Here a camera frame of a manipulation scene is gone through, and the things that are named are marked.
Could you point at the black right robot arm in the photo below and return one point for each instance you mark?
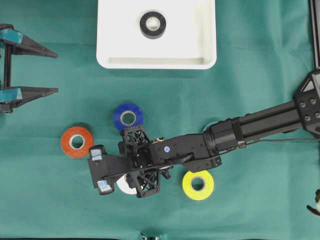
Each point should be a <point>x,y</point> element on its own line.
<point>203,151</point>

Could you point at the blue tape roll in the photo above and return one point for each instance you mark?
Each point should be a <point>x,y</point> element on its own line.
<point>127,115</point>

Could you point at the green table cloth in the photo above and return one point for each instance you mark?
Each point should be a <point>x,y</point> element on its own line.
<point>264,51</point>

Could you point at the white tape roll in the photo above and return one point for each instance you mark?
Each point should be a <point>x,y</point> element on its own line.
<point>124,186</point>

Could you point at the teal green tape roll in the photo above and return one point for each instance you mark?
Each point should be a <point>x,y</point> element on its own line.
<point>208,125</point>

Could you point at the yellow tape roll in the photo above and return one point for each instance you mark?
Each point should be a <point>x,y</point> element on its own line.
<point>198,186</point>

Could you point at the white plastic tray case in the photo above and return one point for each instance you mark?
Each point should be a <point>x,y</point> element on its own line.
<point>189,41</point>

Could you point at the black white object at edge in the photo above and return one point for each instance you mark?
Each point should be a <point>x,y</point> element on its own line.
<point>316,209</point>

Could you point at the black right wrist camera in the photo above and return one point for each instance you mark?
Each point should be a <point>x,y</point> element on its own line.
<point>106,169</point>

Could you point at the orange tape roll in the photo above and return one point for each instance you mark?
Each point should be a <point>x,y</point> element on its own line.
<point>76,141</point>

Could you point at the metal clamp at bottom edge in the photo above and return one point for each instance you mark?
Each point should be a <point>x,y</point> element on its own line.
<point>151,237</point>

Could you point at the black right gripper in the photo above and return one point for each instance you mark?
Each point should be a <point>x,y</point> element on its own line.
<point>144,174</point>

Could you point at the black frame rail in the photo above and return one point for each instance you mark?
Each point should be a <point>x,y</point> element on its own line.
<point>315,23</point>

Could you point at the black tape roll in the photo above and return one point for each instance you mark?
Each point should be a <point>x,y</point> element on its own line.
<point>152,25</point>

